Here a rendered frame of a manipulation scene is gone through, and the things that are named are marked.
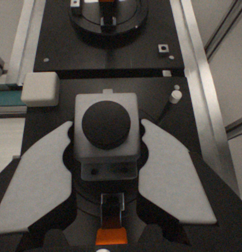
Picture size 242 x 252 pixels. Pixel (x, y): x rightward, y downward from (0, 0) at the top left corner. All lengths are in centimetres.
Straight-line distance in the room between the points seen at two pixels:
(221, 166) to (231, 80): 26
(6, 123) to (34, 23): 19
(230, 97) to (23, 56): 43
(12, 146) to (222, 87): 44
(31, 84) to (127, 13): 19
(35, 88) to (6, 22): 36
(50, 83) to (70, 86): 3
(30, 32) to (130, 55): 20
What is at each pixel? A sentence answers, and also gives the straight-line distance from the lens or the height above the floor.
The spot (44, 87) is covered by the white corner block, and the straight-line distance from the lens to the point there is 26.
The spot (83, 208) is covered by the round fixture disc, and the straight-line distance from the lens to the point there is 21.
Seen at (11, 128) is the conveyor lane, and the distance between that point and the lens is 34.
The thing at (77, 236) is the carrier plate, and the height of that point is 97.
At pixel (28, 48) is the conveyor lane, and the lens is 36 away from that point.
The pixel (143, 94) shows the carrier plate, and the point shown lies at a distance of 26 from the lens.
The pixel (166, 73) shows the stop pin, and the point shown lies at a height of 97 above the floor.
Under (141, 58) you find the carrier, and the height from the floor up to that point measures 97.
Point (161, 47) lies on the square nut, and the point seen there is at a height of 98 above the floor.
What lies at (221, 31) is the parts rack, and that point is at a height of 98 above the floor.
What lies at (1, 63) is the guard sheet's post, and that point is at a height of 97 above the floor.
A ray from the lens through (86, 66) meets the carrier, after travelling 29.
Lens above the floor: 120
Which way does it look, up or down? 70 degrees down
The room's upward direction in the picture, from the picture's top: 4 degrees clockwise
